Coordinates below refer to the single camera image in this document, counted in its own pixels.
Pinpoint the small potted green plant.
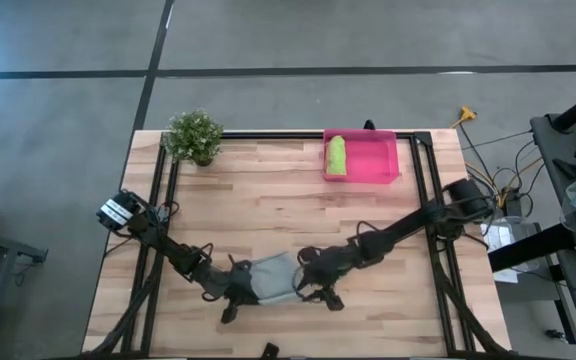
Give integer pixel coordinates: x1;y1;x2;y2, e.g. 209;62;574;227
161;108;225;168

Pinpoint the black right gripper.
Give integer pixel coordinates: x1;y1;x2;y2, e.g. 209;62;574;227
296;243;365;295

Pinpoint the yellow power plug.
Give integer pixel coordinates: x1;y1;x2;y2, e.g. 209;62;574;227
448;105;479;130

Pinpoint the yellow floor cable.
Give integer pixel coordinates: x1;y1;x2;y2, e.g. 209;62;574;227
464;158;545;202

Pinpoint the grey microfiber towel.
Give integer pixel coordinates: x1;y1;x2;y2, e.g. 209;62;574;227
247;250;306;308

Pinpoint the black floor cable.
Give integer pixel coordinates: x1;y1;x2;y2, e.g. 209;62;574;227
460;128;534;152

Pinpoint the pink plastic basket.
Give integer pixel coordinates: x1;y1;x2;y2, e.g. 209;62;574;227
322;127;401;185

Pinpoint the black desk leg bar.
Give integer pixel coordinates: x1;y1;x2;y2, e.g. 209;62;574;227
487;220;576;270

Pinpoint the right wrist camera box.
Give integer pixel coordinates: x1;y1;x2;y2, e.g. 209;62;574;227
311;286;346;313

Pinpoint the green microfiber towel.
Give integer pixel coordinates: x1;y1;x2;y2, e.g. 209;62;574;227
325;134;349;177

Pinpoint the black power strip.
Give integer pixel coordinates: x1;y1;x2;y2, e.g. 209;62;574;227
503;189;526;219

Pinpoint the dark grey desk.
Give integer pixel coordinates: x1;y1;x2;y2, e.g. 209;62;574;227
529;112;576;257

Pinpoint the black aluminium table frame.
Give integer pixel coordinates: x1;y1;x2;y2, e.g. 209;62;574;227
80;130;514;360

